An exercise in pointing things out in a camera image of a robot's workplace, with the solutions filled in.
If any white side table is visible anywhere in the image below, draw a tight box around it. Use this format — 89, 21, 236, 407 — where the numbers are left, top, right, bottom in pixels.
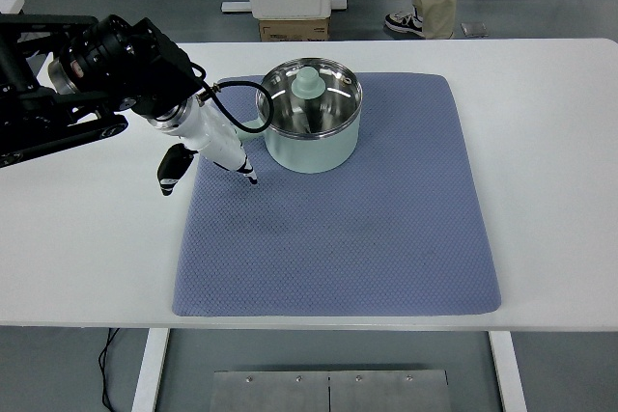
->
0, 0, 25, 14

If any white table leg left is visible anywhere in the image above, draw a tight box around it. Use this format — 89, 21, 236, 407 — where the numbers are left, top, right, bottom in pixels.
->
131, 328, 171, 412

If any blue quilted mat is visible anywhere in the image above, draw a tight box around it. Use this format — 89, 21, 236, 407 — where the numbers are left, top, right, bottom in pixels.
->
173, 73, 501, 316

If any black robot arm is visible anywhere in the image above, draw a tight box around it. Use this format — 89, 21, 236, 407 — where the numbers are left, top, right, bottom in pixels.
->
1, 14, 206, 167

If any glass lid green knob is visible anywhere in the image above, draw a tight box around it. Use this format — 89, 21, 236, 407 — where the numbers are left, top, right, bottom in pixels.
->
256, 58, 362, 139

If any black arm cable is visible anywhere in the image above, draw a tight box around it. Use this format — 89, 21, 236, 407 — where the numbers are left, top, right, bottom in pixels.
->
190, 62, 274, 135

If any white table leg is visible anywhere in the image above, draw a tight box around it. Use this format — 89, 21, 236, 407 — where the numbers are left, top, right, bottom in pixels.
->
488, 331, 527, 412
131, 328, 171, 412

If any green pot with handle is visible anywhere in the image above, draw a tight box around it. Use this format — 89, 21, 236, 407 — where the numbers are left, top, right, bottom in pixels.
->
260, 113, 361, 174

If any cardboard box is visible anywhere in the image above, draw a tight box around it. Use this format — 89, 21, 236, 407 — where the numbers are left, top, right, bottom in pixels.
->
259, 18, 330, 42

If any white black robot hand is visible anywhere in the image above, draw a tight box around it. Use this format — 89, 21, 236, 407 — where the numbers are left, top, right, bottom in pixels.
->
149, 96, 257, 196

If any white table leg right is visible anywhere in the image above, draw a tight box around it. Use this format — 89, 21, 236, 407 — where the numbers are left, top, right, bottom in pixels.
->
488, 331, 527, 412

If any black floor cable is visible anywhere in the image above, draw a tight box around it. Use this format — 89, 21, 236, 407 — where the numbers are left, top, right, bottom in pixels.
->
98, 327, 122, 412

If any floor outlet cover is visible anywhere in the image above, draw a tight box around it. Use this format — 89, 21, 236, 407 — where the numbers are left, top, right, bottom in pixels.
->
461, 22, 489, 39

